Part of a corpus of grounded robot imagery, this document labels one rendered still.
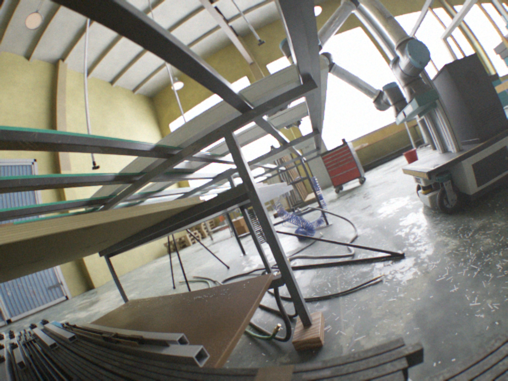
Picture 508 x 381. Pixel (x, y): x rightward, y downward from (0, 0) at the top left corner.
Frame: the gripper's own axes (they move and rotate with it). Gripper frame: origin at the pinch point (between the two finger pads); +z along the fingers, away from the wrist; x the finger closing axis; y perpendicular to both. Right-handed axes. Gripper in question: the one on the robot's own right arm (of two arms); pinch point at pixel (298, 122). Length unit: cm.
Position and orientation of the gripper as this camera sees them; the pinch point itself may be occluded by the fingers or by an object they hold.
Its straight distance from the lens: 149.4
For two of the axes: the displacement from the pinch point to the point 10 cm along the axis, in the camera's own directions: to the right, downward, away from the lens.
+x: 4.6, -8.6, -1.9
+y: -7.3, -2.5, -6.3
